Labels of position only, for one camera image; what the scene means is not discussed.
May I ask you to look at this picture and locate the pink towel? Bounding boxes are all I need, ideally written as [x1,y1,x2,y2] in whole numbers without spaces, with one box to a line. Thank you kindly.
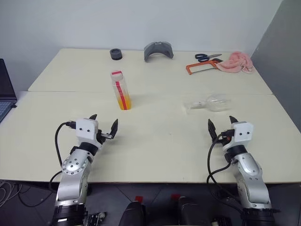
[216,51,253,75]

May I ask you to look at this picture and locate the bottle of orange juice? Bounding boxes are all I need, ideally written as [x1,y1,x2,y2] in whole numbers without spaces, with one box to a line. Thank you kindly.
[110,70,133,111]

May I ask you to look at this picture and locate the grey curved plastic shell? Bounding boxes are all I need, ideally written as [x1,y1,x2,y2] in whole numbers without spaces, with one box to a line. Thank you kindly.
[143,41,174,63]

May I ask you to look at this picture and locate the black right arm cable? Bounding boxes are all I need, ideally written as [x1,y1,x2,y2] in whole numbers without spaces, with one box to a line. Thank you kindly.
[206,132,243,208]

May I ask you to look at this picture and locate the white floor cables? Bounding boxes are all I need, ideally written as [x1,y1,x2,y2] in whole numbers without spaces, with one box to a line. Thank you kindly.
[0,180,23,208]

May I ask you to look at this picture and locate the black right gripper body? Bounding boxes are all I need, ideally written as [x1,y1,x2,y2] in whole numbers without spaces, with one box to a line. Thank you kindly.
[217,129,235,145]

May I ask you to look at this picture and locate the white red-banded bottle cap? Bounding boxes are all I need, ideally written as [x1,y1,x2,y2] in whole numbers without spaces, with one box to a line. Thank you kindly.
[110,70,124,81]

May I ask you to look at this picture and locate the orange hacksaw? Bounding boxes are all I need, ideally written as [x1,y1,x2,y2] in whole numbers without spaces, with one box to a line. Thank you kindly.
[185,58,224,76]

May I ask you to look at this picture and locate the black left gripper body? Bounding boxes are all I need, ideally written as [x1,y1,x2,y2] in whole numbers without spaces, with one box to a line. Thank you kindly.
[95,129,112,145]

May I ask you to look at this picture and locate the black floor cable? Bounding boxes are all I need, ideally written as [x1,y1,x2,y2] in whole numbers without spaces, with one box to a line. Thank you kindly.
[17,186,57,208]

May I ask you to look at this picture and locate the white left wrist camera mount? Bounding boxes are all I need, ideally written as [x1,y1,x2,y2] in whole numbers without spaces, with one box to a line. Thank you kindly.
[75,118,103,149]

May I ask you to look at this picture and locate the black round cylinder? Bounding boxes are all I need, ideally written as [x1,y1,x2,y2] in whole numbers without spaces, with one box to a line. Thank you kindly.
[109,48,123,61]

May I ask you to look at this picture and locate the dark-handled scissors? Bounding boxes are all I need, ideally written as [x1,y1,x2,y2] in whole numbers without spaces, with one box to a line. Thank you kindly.
[194,53,222,63]

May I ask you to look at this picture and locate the grey partition panel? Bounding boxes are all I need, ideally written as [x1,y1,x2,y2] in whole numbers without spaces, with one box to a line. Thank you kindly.
[249,0,301,139]

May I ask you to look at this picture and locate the small black device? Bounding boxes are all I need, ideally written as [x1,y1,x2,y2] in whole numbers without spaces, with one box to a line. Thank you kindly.
[84,211,106,226]

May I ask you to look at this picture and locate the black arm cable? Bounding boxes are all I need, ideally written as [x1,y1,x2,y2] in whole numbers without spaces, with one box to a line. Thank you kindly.
[206,132,243,208]
[48,120,77,189]

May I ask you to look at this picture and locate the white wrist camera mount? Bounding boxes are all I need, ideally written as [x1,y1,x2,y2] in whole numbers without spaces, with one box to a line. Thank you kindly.
[222,121,255,153]
[75,118,103,149]

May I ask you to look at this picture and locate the dark laptop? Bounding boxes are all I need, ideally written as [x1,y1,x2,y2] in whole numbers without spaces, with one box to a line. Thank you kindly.
[0,58,18,124]

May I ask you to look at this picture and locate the dark rounded shape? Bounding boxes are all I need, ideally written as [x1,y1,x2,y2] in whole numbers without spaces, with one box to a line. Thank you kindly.
[117,201,146,226]
[176,196,214,226]

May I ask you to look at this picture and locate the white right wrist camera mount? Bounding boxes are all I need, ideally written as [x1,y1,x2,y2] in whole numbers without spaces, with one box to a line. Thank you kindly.
[222,121,255,153]

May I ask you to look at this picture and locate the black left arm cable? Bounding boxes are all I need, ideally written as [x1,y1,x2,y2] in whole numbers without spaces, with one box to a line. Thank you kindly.
[48,120,77,189]

